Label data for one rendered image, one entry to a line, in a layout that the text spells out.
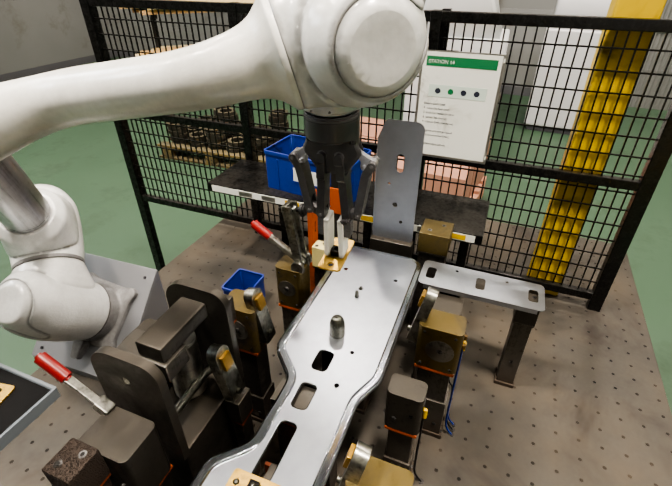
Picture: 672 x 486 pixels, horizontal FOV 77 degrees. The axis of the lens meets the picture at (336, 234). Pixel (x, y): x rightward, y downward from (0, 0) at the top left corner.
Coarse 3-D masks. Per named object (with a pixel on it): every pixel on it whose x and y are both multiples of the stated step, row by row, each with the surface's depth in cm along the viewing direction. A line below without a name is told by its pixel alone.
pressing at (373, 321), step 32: (352, 256) 113; (384, 256) 113; (320, 288) 102; (352, 288) 102; (384, 288) 102; (320, 320) 93; (352, 320) 93; (384, 320) 93; (288, 352) 86; (384, 352) 86; (288, 384) 79; (320, 384) 79; (352, 384) 79; (288, 416) 74; (320, 416) 74; (352, 416) 75; (256, 448) 69; (288, 448) 69; (320, 448) 69; (192, 480) 65; (224, 480) 65; (288, 480) 65; (320, 480) 65
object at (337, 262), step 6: (336, 240) 73; (348, 240) 73; (336, 246) 70; (348, 246) 71; (330, 252) 69; (336, 252) 69; (348, 252) 70; (324, 258) 69; (330, 258) 69; (336, 258) 69; (342, 258) 69; (318, 264) 68; (324, 264) 68; (336, 264) 68; (342, 264) 67; (330, 270) 67; (336, 270) 66
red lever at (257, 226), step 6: (252, 222) 100; (258, 222) 100; (252, 228) 100; (258, 228) 99; (264, 228) 100; (264, 234) 99; (270, 234) 100; (270, 240) 100; (276, 240) 100; (276, 246) 100; (282, 246) 100; (288, 246) 101; (288, 252) 100
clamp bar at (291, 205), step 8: (288, 200) 95; (280, 208) 94; (288, 208) 92; (296, 208) 93; (304, 208) 92; (288, 216) 93; (296, 216) 96; (304, 216) 93; (288, 224) 94; (296, 224) 97; (288, 232) 95; (296, 232) 95; (296, 240) 96; (304, 240) 99; (296, 248) 97; (304, 248) 100; (296, 256) 98; (304, 256) 101
